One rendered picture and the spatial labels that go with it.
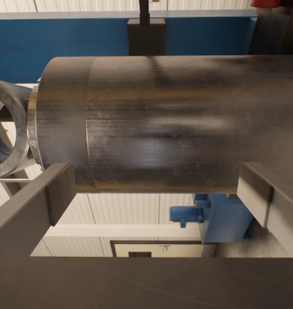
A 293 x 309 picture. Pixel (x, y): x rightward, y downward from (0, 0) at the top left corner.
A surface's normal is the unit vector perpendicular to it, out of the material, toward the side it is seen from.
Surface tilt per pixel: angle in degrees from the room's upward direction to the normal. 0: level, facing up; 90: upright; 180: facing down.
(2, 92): 90
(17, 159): 90
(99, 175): 90
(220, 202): 90
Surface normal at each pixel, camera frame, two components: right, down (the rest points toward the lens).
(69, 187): 1.00, 0.00
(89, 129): -0.02, 0.13
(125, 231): -0.01, 0.63
